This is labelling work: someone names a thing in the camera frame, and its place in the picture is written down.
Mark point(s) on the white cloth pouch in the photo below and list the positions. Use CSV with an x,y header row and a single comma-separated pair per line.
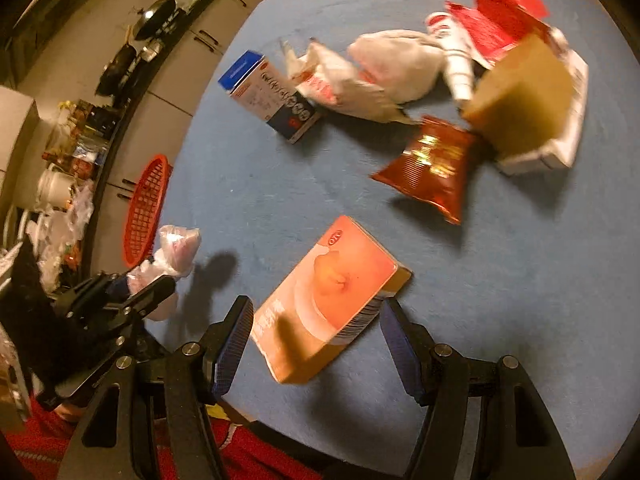
x,y
400,62

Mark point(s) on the large black wok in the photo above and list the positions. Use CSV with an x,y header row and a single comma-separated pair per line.
x,y
155,15

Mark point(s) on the white appliance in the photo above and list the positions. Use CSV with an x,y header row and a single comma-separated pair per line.
x,y
15,130

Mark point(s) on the red plastic basket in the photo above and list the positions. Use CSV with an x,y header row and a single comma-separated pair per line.
x,y
145,210

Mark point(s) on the pile of clear plastic bags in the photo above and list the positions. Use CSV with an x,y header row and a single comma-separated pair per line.
x,y
70,225

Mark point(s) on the red foil snack packet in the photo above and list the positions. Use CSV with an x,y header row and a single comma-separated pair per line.
x,y
430,165

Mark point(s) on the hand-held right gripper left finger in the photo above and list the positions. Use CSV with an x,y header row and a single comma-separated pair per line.
x,y
232,350

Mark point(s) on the white spray bottle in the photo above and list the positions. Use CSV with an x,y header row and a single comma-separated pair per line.
x,y
457,57

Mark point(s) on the group of seasoning jars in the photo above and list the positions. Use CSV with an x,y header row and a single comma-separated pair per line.
x,y
75,130

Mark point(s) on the blue and white box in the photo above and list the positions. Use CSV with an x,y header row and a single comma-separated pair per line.
x,y
270,97

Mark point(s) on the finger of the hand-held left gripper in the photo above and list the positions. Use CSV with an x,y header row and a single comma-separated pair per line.
x,y
150,294
95,287

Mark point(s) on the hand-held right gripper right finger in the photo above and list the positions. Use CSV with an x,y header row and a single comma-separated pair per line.
x,y
398,347

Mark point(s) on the torn red cardboard box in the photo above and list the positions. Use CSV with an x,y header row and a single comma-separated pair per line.
x,y
500,15

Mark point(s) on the white packet with red label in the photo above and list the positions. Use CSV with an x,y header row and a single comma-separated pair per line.
x,y
340,87

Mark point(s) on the clear plastic bundle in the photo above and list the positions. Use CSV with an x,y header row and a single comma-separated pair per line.
x,y
172,250

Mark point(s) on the person's red clothing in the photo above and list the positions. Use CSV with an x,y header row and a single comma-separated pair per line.
x,y
260,455

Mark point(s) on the white plastic bucket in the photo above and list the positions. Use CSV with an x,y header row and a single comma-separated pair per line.
x,y
55,187

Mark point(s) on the white cardboard box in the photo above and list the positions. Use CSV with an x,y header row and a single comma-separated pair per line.
x,y
570,130

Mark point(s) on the beige kitchen cabinets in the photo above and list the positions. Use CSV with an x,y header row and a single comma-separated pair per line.
x,y
165,105

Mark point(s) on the blue tablecloth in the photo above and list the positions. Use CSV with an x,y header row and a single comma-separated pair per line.
x,y
300,195

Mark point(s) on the black frying pan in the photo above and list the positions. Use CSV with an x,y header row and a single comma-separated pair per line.
x,y
117,67

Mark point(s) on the black kitchen counter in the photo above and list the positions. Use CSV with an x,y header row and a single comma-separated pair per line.
x,y
107,150

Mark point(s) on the brown cardboard box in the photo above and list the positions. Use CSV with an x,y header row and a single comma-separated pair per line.
x,y
520,95

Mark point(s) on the orange cardboard box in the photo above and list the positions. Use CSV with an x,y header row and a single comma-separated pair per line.
x,y
325,295

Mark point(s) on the small steel pot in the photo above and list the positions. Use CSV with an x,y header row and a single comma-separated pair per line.
x,y
150,50

